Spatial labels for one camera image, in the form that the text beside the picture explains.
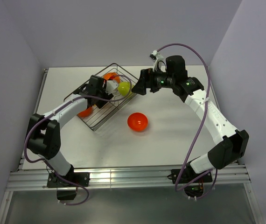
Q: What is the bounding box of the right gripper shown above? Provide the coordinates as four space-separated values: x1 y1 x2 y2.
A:
132 66 175 95

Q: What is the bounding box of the red-orange bowl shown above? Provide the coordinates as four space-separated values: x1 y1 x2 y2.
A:
127 112 148 132
78 107 93 118

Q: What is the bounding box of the lime green bowl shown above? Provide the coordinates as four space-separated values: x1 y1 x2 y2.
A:
118 82 131 97

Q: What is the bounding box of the orange bowl white inside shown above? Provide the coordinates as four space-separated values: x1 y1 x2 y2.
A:
102 72 121 84

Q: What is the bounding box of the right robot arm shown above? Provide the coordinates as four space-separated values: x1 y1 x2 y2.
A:
132 56 249 182

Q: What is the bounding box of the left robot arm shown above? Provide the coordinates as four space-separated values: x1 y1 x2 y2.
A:
24 75 119 186

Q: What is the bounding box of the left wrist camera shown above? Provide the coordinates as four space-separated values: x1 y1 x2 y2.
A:
105 80 119 95

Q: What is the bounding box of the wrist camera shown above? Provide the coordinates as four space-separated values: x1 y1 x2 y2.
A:
105 80 119 95
149 50 164 71

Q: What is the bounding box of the wire dish rack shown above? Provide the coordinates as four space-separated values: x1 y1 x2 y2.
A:
64 63 137 131

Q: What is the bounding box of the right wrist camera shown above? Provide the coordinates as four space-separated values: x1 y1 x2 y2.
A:
149 50 164 71

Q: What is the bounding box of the aluminium rail frame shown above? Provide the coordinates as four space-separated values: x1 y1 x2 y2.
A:
0 68 264 224

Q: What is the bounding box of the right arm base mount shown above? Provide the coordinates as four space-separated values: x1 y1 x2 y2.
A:
167 168 213 198

